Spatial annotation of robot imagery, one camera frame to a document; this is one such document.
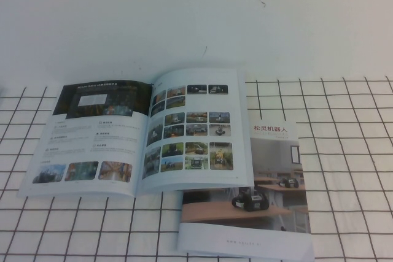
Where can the white black-grid tablecloth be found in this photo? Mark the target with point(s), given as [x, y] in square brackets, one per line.
[344, 182]

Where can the white product catalogue book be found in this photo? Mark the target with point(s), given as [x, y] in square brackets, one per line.
[116, 139]

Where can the closed brochure with robot cover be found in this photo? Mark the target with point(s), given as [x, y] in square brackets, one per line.
[245, 237]

